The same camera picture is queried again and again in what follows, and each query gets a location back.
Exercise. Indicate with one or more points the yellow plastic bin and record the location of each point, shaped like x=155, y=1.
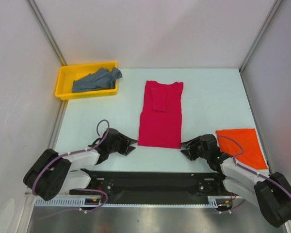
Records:
x=68, y=74

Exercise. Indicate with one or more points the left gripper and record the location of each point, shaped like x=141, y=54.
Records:
x=125, y=141

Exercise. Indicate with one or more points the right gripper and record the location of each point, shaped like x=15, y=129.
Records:
x=195, y=147

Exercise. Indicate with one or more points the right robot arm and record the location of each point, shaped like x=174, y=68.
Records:
x=270, y=192

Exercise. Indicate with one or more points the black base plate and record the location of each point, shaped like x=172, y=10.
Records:
x=157, y=186

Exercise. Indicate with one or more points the grey slotted cable duct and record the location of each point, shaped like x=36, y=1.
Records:
x=94, y=202

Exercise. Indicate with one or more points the grey t-shirt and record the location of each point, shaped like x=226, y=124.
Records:
x=100, y=80

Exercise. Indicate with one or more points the folded orange t-shirt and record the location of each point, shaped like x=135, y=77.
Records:
x=244, y=144

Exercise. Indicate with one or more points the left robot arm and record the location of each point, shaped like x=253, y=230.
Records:
x=53, y=173

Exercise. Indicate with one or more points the pink t-shirt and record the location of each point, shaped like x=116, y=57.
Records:
x=161, y=116

